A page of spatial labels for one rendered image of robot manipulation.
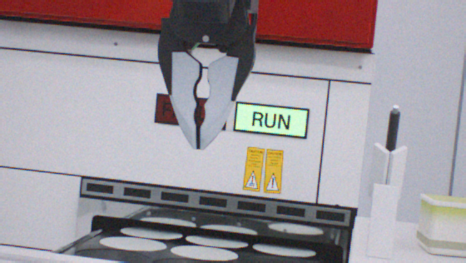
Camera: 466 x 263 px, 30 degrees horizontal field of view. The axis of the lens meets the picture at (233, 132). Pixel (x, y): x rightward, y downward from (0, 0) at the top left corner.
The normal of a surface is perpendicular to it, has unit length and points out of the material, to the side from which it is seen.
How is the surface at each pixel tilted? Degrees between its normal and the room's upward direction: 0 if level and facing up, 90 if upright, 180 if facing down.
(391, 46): 90
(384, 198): 90
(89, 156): 90
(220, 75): 90
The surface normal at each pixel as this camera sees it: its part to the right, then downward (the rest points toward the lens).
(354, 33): -0.15, 0.04
